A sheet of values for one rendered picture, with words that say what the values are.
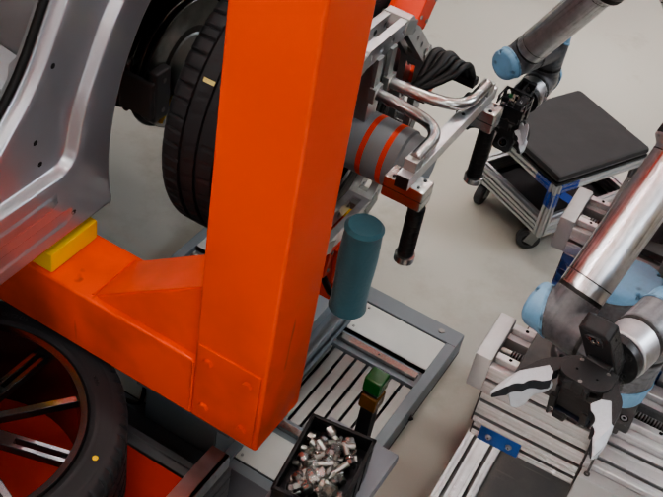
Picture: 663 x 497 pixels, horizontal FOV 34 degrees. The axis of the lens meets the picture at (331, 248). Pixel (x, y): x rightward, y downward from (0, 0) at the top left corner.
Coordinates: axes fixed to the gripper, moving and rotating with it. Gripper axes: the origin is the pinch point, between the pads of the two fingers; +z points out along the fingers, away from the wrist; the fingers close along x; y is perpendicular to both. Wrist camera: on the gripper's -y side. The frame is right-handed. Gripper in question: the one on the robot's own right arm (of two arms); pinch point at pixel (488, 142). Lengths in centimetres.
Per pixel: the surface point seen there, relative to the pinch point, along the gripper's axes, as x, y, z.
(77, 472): -30, -33, 106
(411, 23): -20.2, 27.9, 11.9
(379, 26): -24.7, 28.0, 18.0
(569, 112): -4, -49, -102
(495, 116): 1.5, 11.7, 6.6
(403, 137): -12.0, 8.8, 23.4
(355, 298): -9.2, -27.5, 36.8
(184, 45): -66, 9, 27
